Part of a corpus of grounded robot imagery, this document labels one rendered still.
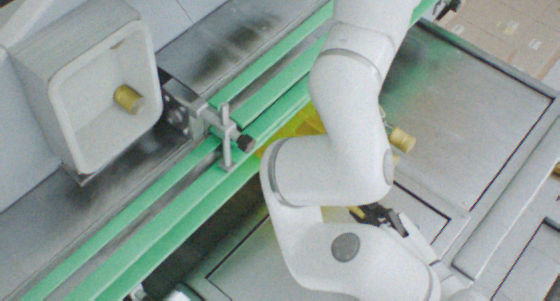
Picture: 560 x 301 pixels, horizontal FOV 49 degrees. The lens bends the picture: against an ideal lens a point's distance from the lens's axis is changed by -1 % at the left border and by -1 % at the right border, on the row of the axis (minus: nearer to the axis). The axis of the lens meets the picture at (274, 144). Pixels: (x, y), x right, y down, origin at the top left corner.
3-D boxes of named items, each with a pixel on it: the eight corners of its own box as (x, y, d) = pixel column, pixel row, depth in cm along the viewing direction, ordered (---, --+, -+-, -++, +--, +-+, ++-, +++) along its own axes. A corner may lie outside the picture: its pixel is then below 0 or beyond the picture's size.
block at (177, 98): (163, 123, 110) (191, 144, 108) (157, 88, 103) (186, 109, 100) (177, 111, 112) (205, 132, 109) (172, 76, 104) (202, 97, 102)
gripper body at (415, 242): (437, 281, 106) (394, 233, 111) (452, 255, 97) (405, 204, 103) (404, 305, 103) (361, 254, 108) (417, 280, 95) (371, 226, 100)
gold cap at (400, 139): (389, 133, 116) (409, 145, 115) (399, 123, 118) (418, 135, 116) (385, 145, 119) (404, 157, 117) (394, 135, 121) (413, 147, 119)
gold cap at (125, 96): (132, 99, 99) (114, 86, 101) (128, 118, 101) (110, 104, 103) (148, 94, 102) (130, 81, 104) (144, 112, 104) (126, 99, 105)
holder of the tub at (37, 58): (57, 167, 104) (87, 193, 101) (6, 50, 82) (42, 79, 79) (133, 108, 112) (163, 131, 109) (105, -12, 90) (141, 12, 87)
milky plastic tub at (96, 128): (49, 151, 99) (84, 181, 96) (6, 52, 81) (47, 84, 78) (130, 90, 108) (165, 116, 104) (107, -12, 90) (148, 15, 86)
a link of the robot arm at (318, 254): (447, 198, 81) (354, 199, 91) (360, 114, 68) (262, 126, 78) (422, 321, 74) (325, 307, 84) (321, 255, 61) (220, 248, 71)
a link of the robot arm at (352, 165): (286, 58, 76) (236, 150, 69) (379, 38, 67) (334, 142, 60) (342, 130, 83) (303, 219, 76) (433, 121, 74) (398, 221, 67)
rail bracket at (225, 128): (192, 150, 109) (245, 190, 105) (184, 86, 96) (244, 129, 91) (204, 140, 111) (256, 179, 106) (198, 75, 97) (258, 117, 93)
